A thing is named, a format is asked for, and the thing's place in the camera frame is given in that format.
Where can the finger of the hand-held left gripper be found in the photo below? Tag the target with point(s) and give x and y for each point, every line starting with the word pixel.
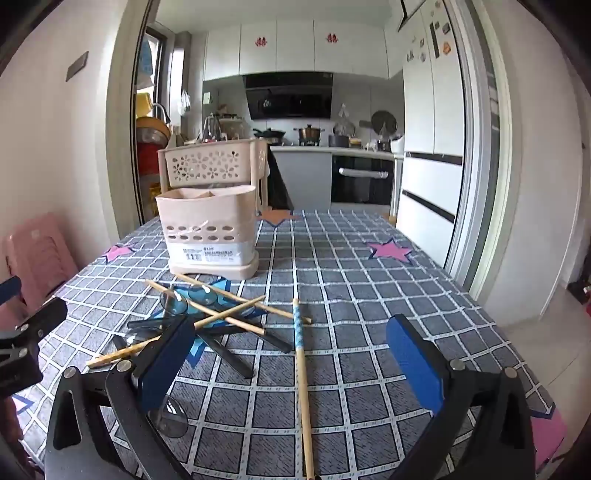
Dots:
pixel 9 290
pixel 44 318

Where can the checkered star print tablecloth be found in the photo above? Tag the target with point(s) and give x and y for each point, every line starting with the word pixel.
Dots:
pixel 369 300

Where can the black frying pan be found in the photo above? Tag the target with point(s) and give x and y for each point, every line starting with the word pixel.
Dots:
pixel 270 134

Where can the white refrigerator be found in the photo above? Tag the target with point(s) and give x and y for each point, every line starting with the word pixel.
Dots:
pixel 431 115

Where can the orange plastic basin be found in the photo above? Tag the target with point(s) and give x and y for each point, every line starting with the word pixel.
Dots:
pixel 152 127

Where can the steel cooking pot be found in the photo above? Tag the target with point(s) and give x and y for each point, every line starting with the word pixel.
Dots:
pixel 310 134

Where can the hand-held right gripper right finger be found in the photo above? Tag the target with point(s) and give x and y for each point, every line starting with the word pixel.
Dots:
pixel 412 362

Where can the plain wooden chopstick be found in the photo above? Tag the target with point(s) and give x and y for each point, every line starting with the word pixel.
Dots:
pixel 231 310
pixel 244 300
pixel 217 314

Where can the beige perforated basket rack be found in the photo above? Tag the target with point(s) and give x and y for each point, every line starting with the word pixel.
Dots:
pixel 207 161

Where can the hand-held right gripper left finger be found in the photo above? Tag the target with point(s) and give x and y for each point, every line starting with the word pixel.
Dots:
pixel 162 369

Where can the beige plastic utensil holder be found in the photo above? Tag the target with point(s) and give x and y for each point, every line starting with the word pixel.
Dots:
pixel 207 230

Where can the white upper kitchen cabinets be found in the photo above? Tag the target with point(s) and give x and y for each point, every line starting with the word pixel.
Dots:
pixel 295 48

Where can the red plastic container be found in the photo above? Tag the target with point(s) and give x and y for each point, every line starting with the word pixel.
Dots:
pixel 147 159

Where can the white kitchen counter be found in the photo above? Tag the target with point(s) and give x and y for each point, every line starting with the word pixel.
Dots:
pixel 304 177

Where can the black range hood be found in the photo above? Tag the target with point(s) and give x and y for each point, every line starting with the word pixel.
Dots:
pixel 288 94

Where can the black cooking pot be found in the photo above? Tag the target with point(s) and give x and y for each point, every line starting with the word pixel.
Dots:
pixel 339 141

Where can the grey wall switch panel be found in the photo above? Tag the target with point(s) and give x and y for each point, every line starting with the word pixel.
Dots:
pixel 77 67

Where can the blue patterned wooden chopstick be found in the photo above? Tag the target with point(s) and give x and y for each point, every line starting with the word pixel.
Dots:
pixel 301 369

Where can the pink plastic stool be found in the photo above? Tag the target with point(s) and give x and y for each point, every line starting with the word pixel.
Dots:
pixel 39 258

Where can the black built-in oven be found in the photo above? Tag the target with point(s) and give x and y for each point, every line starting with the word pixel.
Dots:
pixel 362 177

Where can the yellow plastic container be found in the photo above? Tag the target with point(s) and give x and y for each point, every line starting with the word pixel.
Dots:
pixel 143 104

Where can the round hanging pan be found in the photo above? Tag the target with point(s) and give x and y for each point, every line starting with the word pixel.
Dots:
pixel 384 122

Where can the chrome kitchen faucet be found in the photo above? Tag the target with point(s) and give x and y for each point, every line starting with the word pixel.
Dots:
pixel 159 110

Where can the glass jug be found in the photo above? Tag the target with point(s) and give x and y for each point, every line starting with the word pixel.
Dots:
pixel 213 127

